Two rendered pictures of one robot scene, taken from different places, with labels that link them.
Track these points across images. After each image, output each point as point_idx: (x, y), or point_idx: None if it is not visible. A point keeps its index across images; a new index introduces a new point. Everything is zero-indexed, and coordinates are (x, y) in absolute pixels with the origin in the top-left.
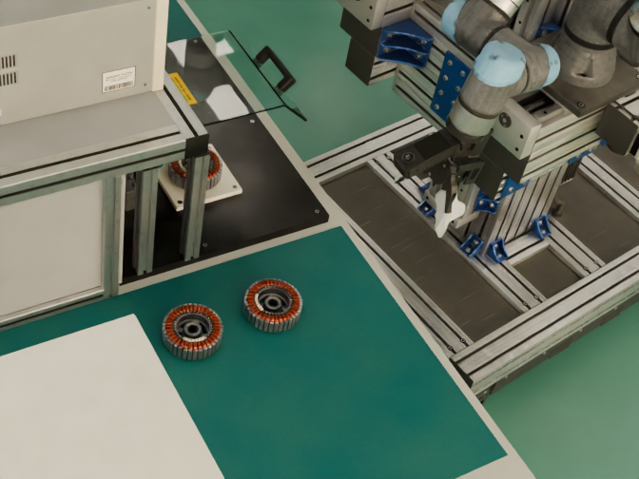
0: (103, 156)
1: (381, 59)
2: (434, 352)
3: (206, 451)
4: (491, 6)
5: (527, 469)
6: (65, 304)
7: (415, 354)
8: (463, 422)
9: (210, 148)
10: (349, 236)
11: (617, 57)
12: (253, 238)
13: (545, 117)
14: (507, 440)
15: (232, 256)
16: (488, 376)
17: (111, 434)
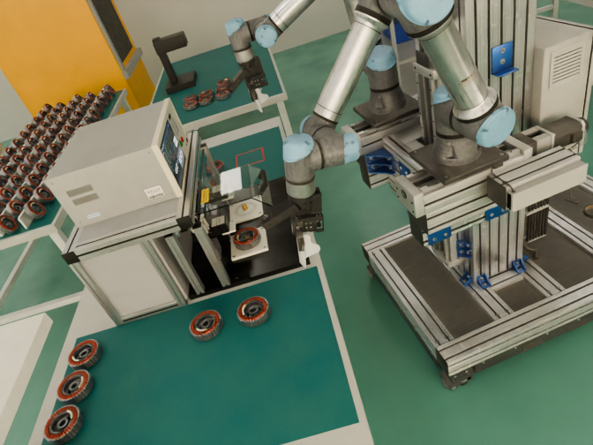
0: (132, 230)
1: (370, 172)
2: (339, 343)
3: (3, 402)
4: (316, 116)
5: (370, 435)
6: (158, 309)
7: (325, 344)
8: (337, 394)
9: (262, 228)
10: (319, 271)
11: None
12: (262, 274)
13: (427, 189)
14: (363, 411)
15: (251, 283)
16: (461, 361)
17: None
